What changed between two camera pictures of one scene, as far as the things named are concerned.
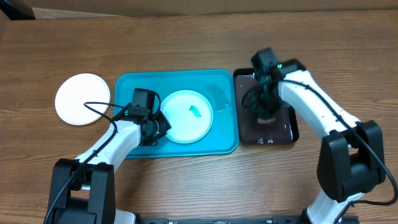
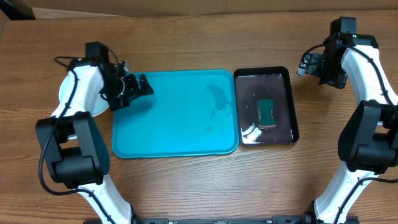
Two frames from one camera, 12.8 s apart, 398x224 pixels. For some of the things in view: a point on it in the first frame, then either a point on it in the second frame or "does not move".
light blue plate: [189, 114] → [101, 104]
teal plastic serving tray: [201, 106] does not move
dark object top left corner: [17, 10] does not move
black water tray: [285, 130] does not move
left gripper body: [160, 125] → [119, 89]
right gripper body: [266, 112] → [329, 78]
